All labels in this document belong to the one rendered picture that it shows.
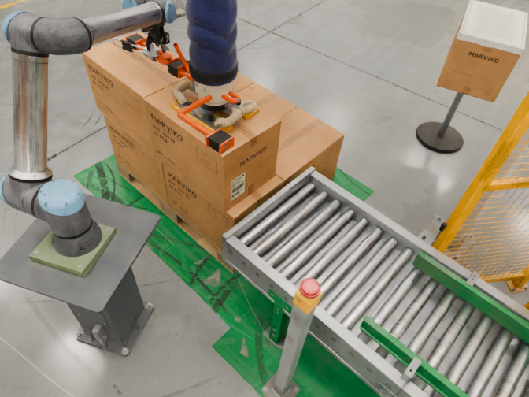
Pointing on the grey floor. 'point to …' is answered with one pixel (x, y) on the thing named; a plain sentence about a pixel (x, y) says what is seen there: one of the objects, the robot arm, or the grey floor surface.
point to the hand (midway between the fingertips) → (157, 55)
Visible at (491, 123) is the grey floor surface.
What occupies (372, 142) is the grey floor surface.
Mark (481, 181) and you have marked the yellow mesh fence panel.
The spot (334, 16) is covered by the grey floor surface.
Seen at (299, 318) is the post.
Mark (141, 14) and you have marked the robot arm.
